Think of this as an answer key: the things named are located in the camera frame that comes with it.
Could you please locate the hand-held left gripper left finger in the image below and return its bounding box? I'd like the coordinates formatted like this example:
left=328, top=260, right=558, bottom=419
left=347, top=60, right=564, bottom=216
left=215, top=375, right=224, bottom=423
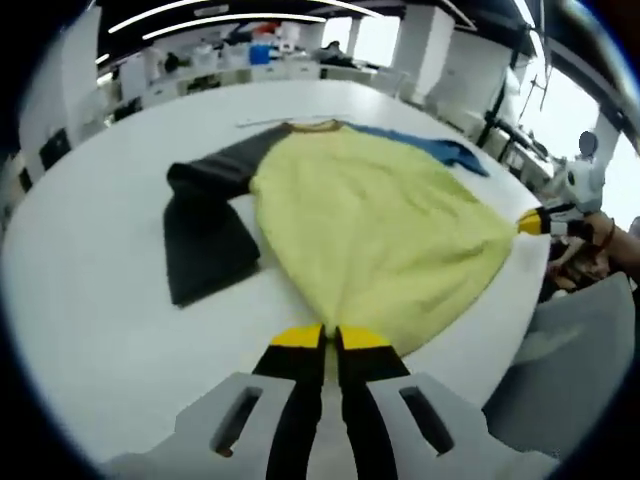
left=174, top=322, right=327, bottom=480

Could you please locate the black cabinet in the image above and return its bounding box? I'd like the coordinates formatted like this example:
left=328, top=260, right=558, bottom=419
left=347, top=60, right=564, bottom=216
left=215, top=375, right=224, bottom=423
left=39, top=127, right=71, bottom=169

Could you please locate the yellow garment with dark sleeves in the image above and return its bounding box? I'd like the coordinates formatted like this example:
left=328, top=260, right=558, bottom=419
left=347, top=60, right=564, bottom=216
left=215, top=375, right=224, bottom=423
left=162, top=118, right=524, bottom=356

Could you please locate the person's right hand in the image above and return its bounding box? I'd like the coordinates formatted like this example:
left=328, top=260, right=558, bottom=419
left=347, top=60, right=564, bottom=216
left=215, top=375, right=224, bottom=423
left=569, top=212, right=609, bottom=249

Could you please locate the white counter cabinet row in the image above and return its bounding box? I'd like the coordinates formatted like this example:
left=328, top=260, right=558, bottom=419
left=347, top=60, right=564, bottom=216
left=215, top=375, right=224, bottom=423
left=117, top=62, right=401, bottom=109

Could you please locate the narrow white square pillar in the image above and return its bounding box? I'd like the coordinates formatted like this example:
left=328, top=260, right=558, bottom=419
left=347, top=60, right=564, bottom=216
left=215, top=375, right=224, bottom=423
left=397, top=5, right=454, bottom=99

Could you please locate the wide white square pillar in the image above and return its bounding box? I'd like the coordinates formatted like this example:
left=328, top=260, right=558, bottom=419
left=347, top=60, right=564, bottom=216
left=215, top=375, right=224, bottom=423
left=19, top=9, right=101, bottom=151

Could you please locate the black tripod stand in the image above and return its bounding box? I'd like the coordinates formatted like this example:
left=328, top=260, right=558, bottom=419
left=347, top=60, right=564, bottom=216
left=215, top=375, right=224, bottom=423
left=477, top=74, right=561, bottom=171

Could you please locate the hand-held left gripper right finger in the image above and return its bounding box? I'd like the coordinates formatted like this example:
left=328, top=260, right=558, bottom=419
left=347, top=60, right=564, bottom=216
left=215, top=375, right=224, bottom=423
left=334, top=324, right=490, bottom=480

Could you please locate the grey plastic chair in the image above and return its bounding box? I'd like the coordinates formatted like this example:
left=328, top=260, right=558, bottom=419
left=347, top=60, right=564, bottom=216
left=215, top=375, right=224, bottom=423
left=482, top=272, right=639, bottom=456

